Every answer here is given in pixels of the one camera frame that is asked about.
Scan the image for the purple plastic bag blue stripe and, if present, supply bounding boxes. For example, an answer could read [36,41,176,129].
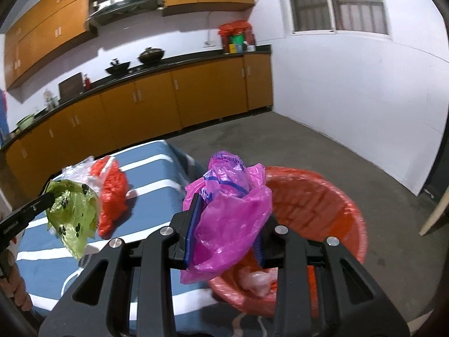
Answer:
[203,151,252,201]

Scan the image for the black kitchen countertop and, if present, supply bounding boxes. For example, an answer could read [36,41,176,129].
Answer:
[0,44,272,150]

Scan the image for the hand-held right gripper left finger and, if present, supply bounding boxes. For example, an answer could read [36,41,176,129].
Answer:
[38,193,205,337]

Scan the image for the clear bubble wrap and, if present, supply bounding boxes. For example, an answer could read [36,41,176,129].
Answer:
[61,156,106,197]

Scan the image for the open black wok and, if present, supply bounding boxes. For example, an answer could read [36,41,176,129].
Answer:
[105,59,131,76]

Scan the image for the person's left hand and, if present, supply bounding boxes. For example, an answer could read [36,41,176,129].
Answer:
[0,256,33,312]

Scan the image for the red plastic bag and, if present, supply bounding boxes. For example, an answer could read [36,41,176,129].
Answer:
[90,156,130,238]

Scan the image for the clear glass jar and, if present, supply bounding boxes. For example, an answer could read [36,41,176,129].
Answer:
[43,89,59,108]

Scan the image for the blue white striped tablecloth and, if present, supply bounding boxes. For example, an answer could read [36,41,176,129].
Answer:
[14,140,278,337]

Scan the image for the blue hanging cloth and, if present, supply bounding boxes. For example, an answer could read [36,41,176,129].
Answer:
[0,89,8,140]

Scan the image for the long orange upper cabinets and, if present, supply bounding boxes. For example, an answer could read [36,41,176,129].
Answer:
[3,0,99,90]

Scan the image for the dark wooden cutting board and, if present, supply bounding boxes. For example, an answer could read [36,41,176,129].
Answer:
[58,72,85,101]

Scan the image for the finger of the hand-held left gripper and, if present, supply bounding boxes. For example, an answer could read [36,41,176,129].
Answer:
[20,190,59,222]

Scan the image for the red bin with liner bag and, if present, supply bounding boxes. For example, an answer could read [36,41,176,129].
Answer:
[207,166,368,318]

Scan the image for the pale pink crumpled bag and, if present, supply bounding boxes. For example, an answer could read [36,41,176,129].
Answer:
[240,268,278,297]

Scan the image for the steel range hood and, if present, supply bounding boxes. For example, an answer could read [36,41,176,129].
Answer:
[86,0,165,27]

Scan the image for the barred window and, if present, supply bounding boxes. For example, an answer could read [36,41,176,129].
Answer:
[284,0,390,36]

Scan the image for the green plastic bag black prints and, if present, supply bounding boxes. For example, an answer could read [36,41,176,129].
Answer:
[47,179,102,261]

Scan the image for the orange lower kitchen cabinets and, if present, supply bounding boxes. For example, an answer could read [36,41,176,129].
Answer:
[4,54,274,197]

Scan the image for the magenta plastic bag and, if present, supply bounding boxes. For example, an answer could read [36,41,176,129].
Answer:
[180,163,273,285]

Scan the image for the red bag on counter goods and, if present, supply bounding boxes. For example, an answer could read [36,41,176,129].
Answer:
[217,20,254,54]

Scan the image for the green enamel pot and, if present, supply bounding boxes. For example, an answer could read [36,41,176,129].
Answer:
[16,114,36,131]

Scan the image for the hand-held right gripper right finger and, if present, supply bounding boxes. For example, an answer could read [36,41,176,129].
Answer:
[253,217,412,337]

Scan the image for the black wok with lid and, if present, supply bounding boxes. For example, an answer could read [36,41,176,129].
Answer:
[138,47,165,65]

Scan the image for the pale wooden plank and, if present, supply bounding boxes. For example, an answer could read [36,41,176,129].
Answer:
[419,186,449,236]

